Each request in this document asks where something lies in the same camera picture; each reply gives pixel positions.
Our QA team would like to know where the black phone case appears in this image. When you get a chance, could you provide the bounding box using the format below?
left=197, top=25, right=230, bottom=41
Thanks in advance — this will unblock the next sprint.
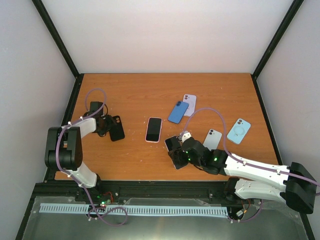
left=109, top=115, right=125, bottom=142

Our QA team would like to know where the purple cable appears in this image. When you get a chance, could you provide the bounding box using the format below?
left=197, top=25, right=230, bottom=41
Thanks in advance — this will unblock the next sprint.
left=181, top=107, right=320, bottom=188
left=56, top=87, right=131, bottom=227

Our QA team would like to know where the light blue cable duct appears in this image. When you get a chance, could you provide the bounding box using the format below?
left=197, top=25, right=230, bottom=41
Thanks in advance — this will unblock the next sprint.
left=38, top=203, right=228, bottom=218

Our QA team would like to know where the light blue phone case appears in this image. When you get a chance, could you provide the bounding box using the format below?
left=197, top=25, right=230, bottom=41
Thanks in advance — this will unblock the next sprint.
left=227, top=118, right=251, bottom=145

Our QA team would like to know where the right black frame post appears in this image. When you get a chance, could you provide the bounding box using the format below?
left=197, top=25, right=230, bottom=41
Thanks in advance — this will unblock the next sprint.
left=251, top=0, right=305, bottom=77

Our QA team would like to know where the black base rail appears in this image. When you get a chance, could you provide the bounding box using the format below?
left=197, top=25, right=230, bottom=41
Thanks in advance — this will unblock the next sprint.
left=31, top=180, right=248, bottom=206

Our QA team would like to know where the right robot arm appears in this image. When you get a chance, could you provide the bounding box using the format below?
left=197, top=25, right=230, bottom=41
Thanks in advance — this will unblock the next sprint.
left=165, top=135, right=317, bottom=214

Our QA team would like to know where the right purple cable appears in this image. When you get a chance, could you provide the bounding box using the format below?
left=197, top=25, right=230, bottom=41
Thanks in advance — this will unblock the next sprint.
left=181, top=107, right=320, bottom=188

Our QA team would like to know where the lavender phone case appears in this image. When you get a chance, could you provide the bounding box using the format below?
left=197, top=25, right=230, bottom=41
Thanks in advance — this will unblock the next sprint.
left=183, top=94, right=197, bottom=117

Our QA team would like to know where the pink phone case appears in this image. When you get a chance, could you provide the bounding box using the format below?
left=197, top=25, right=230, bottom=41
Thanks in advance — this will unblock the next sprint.
left=144, top=116, right=164, bottom=144

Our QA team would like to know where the left black frame post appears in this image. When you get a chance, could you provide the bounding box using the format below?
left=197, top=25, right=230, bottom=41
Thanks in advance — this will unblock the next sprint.
left=31, top=0, right=81, bottom=78

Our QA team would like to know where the pale blue phone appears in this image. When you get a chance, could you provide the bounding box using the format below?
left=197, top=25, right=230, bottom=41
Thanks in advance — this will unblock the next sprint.
left=203, top=129, right=222, bottom=151

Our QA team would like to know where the black frame post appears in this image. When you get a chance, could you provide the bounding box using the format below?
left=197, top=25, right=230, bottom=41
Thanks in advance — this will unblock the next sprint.
left=31, top=0, right=81, bottom=78
left=251, top=0, right=305, bottom=77

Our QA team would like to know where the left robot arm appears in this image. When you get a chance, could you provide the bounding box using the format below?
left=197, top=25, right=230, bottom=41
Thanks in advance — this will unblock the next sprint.
left=44, top=101, right=116, bottom=202

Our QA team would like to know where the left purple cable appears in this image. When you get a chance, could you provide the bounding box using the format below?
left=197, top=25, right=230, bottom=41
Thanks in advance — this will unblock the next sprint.
left=56, top=87, right=131, bottom=227

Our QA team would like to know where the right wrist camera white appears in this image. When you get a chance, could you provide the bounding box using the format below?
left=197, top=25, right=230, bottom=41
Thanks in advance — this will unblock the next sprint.
left=178, top=131, right=192, bottom=143

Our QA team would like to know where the white phone black screen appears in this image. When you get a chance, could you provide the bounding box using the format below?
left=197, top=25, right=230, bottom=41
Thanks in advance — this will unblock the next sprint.
left=164, top=136, right=188, bottom=170

